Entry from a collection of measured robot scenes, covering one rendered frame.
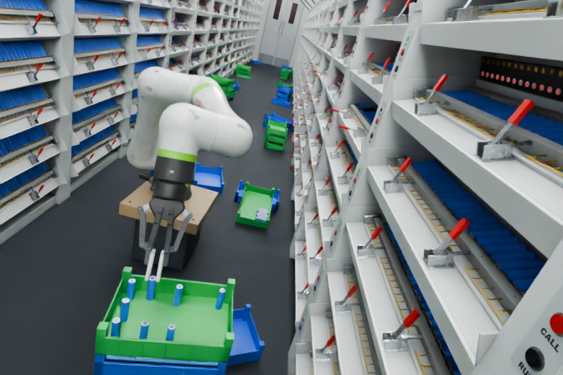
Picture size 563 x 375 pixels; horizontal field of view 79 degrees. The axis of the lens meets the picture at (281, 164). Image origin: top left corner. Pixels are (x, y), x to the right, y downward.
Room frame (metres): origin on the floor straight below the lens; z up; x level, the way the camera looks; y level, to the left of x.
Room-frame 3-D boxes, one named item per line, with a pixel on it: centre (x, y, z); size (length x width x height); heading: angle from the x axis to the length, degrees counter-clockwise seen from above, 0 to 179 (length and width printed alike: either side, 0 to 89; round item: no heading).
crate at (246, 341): (0.95, 0.06, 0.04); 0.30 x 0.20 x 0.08; 118
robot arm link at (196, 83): (1.20, 0.33, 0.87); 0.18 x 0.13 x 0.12; 27
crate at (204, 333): (0.65, 0.17, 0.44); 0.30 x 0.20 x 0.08; 103
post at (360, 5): (2.35, -0.24, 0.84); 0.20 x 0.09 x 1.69; 94
